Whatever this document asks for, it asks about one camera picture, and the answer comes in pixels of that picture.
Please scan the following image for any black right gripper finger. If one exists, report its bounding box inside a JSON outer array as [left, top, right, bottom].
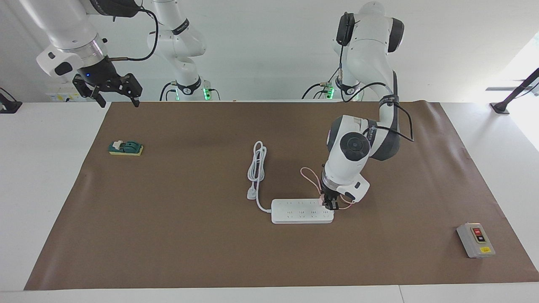
[[124, 74, 143, 107], [73, 77, 107, 109]]

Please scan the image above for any pink charging cable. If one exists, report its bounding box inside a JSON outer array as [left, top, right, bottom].
[[299, 167, 357, 210]]

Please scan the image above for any white power strip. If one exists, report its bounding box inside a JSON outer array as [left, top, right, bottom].
[[271, 199, 335, 224]]

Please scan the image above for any green connector block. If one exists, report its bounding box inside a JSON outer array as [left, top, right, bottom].
[[108, 140, 144, 157]]

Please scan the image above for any black table clamp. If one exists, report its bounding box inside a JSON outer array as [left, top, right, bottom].
[[0, 87, 23, 114]]

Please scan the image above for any brown paper mat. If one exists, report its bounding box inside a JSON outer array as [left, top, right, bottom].
[[24, 101, 539, 291]]

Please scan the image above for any white wall socket panel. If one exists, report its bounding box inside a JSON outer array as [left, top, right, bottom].
[[45, 93, 83, 103]]

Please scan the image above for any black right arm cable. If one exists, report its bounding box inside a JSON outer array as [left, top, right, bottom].
[[110, 6, 159, 62]]

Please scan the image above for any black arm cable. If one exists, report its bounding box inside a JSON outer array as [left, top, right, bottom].
[[338, 13, 415, 142], [110, 6, 159, 62]]

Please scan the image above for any white power strip cord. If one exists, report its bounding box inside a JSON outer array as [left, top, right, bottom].
[[246, 141, 273, 213]]

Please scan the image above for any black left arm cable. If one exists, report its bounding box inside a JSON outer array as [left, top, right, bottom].
[[338, 13, 415, 142]]

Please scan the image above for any grey on-off switch box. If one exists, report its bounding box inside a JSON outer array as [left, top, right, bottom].
[[456, 223, 496, 258]]

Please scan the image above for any black camera stand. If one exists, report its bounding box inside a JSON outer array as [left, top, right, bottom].
[[490, 67, 539, 115]]

